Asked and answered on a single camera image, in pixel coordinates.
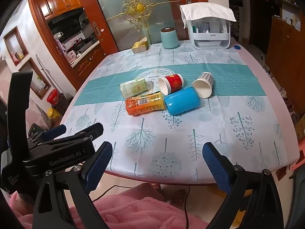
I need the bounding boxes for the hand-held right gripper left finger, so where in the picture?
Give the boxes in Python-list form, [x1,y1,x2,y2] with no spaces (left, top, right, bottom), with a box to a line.
[33,141,113,229]

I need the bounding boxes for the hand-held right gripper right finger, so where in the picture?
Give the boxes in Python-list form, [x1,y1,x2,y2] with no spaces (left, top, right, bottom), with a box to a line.
[202,142,285,229]

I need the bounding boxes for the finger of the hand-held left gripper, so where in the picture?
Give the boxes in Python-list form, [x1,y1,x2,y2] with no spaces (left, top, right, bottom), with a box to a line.
[51,122,104,146]
[28,124,67,144]

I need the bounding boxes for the blue plastic cup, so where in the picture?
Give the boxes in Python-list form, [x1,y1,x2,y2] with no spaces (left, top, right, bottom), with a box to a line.
[164,86,202,115]

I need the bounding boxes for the checkered paper cup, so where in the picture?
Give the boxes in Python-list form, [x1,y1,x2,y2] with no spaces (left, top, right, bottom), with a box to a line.
[192,72,214,99]

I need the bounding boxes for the red paper cup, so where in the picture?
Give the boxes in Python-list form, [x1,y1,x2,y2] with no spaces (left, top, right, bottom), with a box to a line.
[158,73,184,95]

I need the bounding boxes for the yellow round object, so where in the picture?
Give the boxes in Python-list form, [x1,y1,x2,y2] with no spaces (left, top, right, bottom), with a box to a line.
[48,107,60,119]

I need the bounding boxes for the red bucket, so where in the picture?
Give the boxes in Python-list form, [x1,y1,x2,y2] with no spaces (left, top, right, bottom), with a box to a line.
[46,89,63,105]

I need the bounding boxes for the tree print tablecloth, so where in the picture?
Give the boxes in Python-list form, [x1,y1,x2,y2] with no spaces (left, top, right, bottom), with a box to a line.
[61,39,300,185]

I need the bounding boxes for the pink fleece clothing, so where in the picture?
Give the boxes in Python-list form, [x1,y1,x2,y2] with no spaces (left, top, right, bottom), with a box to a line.
[7,183,210,229]

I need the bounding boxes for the green drink carton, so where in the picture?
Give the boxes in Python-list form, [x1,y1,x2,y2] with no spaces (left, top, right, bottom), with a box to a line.
[120,77,149,98]

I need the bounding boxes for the pink plastic stool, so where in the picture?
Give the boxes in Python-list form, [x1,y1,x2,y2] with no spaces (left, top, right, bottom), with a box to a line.
[285,140,305,173]

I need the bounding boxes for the yellow tissue box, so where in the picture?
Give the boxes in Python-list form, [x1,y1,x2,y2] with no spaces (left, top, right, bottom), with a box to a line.
[132,36,149,54]

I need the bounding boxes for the black range hood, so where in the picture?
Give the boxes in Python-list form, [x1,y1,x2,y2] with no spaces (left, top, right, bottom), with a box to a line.
[47,7,89,30]

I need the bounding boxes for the teal canister with brown lid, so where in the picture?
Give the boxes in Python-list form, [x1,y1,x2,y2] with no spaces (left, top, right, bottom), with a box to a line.
[160,27,180,49]

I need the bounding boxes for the frosted glass sliding door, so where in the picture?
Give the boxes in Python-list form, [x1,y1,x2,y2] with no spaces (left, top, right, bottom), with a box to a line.
[91,0,182,51]

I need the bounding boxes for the white storage box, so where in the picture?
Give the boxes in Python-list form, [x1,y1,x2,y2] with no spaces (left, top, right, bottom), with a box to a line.
[188,20,231,50]

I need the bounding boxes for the wooden sideboard cabinet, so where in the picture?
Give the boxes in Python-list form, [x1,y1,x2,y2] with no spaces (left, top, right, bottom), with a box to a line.
[265,16,305,97]

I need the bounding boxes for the white folded cloth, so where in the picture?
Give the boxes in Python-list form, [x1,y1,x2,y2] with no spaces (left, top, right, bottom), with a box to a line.
[179,3,237,29]

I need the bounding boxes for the wooden wall niche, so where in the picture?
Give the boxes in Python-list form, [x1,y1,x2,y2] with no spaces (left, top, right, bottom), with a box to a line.
[18,57,52,100]
[3,26,29,66]

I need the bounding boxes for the wooden kitchen wall cabinets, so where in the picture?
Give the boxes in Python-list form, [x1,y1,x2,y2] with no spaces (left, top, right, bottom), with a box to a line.
[36,0,83,21]

